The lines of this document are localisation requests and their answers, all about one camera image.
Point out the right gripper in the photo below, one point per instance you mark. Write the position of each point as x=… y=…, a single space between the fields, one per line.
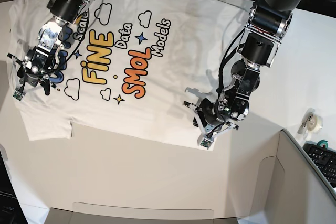
x=30 y=78

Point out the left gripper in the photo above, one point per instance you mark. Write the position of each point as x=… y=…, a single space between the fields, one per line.
x=209 y=120

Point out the white printed t-shirt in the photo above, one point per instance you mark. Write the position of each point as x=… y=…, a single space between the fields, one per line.
x=127 y=66

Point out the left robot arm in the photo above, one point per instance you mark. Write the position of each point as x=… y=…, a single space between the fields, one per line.
x=239 y=71

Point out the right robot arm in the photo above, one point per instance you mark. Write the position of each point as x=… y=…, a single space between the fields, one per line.
x=42 y=61

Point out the clear tape dispenser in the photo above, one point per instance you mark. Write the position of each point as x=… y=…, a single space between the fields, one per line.
x=311 y=124

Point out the green tape roll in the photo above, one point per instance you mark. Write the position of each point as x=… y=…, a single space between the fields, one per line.
x=322 y=144

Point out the black computer keyboard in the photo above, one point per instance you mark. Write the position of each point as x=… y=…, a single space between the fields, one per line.
x=324 y=160

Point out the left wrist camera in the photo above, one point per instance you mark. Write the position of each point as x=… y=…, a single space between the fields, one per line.
x=205 y=142

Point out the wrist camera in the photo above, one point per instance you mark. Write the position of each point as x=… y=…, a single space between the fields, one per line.
x=18 y=95
x=205 y=142

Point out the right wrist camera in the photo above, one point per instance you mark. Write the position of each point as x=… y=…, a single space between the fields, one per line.
x=18 y=95

